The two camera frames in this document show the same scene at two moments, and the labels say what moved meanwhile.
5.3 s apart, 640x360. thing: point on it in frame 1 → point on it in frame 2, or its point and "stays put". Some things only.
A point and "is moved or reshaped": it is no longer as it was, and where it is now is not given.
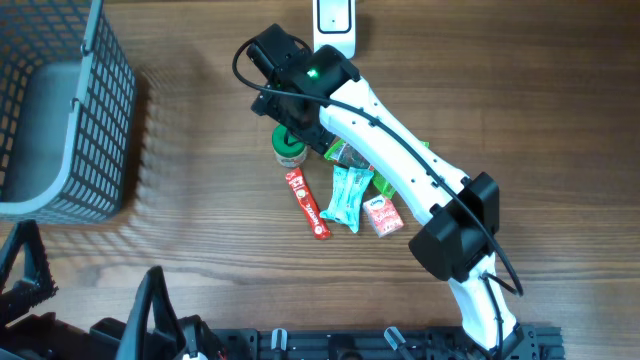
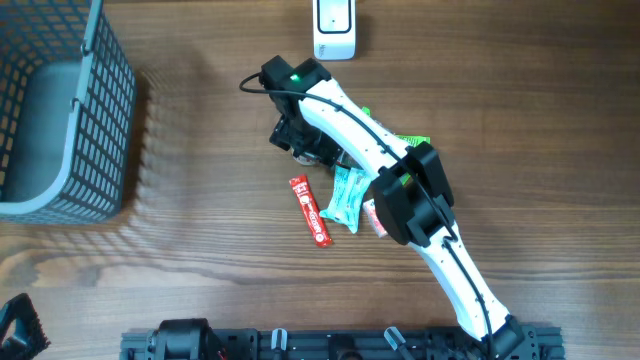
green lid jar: (290, 155) is moved or reshaped
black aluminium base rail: (431, 343) stays put
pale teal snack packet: (349, 185) stays put
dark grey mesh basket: (67, 106) stays put
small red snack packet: (383, 215) stays put
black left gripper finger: (37, 285) → (30, 337)
